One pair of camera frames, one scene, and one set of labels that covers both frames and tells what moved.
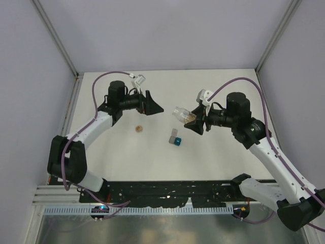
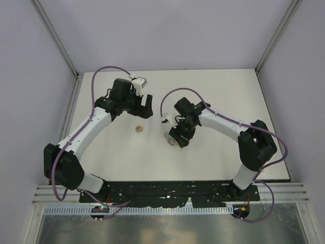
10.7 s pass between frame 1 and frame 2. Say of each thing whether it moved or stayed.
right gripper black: moved
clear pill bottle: moved
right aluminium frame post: stayed
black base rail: stayed
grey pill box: moved
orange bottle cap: stayed
